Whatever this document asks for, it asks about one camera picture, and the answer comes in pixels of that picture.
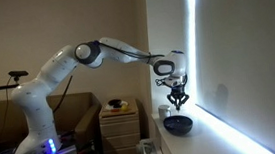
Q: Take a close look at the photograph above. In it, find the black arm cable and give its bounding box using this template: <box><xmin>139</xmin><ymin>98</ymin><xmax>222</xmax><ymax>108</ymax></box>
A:
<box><xmin>93</xmin><ymin>34</ymin><xmax>166</xmax><ymax>65</ymax></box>

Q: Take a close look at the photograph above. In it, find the tan leather armchair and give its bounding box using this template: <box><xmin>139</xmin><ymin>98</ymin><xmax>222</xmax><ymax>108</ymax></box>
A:
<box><xmin>0</xmin><ymin>90</ymin><xmax>107</xmax><ymax>154</ymax></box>

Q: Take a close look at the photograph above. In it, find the light wooden drawer cabinet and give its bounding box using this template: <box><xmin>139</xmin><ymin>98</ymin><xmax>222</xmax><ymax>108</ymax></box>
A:
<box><xmin>97</xmin><ymin>97</ymin><xmax>144</xmax><ymax>154</ymax></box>

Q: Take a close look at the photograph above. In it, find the black camera on stand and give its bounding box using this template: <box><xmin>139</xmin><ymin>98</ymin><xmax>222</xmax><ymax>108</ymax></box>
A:
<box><xmin>0</xmin><ymin>68</ymin><xmax>31</xmax><ymax>92</ymax></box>

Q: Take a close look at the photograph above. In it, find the black object on plate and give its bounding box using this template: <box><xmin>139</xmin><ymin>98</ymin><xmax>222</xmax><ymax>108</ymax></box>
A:
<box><xmin>107</xmin><ymin>97</ymin><xmax>123</xmax><ymax>109</ymax></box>

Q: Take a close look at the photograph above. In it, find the white mug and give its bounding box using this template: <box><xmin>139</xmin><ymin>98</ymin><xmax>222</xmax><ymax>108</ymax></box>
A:
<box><xmin>157</xmin><ymin>103</ymin><xmax>173</xmax><ymax>122</ymax></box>

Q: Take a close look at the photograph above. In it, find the dark blue glazed bowl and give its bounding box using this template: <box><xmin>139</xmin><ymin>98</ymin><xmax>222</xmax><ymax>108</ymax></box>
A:
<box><xmin>162</xmin><ymin>113</ymin><xmax>195</xmax><ymax>138</ymax></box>

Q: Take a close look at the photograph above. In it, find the yellow ball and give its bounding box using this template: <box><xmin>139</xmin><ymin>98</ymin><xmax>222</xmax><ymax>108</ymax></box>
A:
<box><xmin>120</xmin><ymin>102</ymin><xmax>130</xmax><ymax>113</ymax></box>

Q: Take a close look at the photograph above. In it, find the white window sill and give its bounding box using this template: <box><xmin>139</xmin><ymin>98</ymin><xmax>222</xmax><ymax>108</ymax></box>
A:
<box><xmin>151</xmin><ymin>99</ymin><xmax>275</xmax><ymax>154</ymax></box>

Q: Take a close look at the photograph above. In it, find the white round plate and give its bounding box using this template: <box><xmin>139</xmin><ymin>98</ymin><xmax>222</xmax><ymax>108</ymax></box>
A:
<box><xmin>103</xmin><ymin>101</ymin><xmax>129</xmax><ymax>113</ymax></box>

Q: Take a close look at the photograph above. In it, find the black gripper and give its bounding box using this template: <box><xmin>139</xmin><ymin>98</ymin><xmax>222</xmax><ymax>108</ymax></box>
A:
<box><xmin>165</xmin><ymin>84</ymin><xmax>192</xmax><ymax>113</ymax></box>

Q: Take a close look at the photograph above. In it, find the white roller blind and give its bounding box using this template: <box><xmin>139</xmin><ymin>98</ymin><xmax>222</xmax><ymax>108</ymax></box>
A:
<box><xmin>189</xmin><ymin>0</ymin><xmax>275</xmax><ymax>154</ymax></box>

